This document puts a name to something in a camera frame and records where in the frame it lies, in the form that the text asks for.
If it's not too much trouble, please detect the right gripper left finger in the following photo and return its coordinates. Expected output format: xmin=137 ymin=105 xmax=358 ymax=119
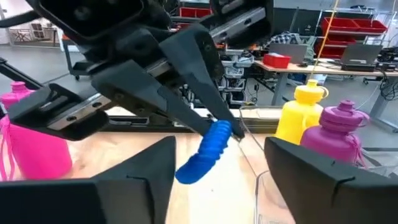
xmin=0 ymin=135 xmax=177 ymax=224

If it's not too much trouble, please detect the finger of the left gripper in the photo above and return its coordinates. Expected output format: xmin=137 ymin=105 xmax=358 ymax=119
xmin=159 ymin=23 xmax=246 ymax=140
xmin=91 ymin=60 xmax=213 ymax=137

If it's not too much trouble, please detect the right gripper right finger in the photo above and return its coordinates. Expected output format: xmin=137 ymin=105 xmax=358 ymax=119
xmin=264 ymin=136 xmax=398 ymax=224

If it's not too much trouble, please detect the hot pink water bottle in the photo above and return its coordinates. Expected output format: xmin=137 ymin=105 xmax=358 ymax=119
xmin=0 ymin=80 xmax=73 ymax=182

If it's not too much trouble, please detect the purple water bottle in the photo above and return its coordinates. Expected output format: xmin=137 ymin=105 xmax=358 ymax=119
xmin=299 ymin=100 xmax=371 ymax=166

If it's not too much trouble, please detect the blue coil wrist band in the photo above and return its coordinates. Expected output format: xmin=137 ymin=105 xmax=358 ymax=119
xmin=174 ymin=119 xmax=234 ymax=185

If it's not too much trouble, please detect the yellow water bottle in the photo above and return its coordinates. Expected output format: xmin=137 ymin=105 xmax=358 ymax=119
xmin=274 ymin=78 xmax=330 ymax=146

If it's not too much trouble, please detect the rack with grey bins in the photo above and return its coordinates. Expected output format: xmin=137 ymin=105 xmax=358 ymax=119
xmin=217 ymin=48 xmax=256 ymax=106

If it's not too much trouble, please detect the red box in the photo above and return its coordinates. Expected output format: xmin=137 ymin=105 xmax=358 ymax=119
xmin=262 ymin=52 xmax=292 ymax=70

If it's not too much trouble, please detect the grey open laptop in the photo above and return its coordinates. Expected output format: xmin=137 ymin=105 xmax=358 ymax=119
xmin=340 ymin=43 xmax=384 ymax=73
xmin=268 ymin=43 xmax=308 ymax=65

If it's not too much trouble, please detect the long wooden work table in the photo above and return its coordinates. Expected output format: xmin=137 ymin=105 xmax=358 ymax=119
xmin=254 ymin=60 xmax=398 ymax=131

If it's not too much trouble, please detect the black aluminium table frame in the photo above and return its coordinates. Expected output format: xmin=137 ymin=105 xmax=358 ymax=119
xmin=0 ymin=57 xmax=282 ymax=134

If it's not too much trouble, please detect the wire shelf with red bins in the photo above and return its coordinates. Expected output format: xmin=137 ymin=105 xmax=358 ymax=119
xmin=313 ymin=16 xmax=389 ymax=60
xmin=178 ymin=6 xmax=213 ymax=19

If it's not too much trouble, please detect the yellow hanging cable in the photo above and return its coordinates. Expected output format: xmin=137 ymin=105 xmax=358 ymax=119
xmin=310 ymin=0 xmax=340 ymax=82

